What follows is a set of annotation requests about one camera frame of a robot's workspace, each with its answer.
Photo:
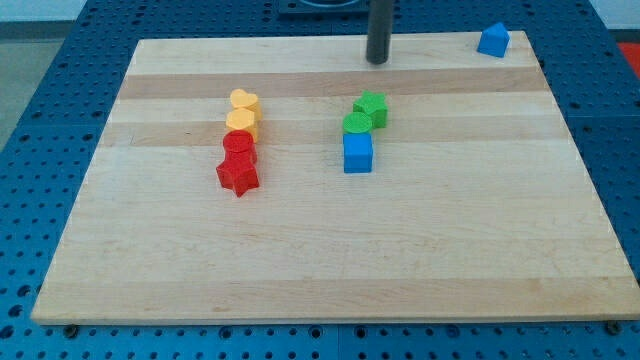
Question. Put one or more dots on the red star block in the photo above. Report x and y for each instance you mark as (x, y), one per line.
(238, 172)

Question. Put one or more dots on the green star block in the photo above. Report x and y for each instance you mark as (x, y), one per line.
(373, 105)

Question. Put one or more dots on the wooden board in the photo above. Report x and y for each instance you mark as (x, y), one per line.
(478, 207)

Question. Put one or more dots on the blue cube block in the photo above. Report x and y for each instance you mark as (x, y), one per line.
(357, 153)

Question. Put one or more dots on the green cylinder block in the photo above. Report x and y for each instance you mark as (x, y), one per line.
(357, 123)

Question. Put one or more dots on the red cylinder block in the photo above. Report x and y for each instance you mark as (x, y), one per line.
(239, 144)

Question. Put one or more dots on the yellow hexagon block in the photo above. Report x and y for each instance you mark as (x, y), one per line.
(245, 120)

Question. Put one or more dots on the yellow heart block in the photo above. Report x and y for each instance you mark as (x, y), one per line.
(239, 98)

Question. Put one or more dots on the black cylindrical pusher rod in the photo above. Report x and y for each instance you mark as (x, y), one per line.
(380, 19)

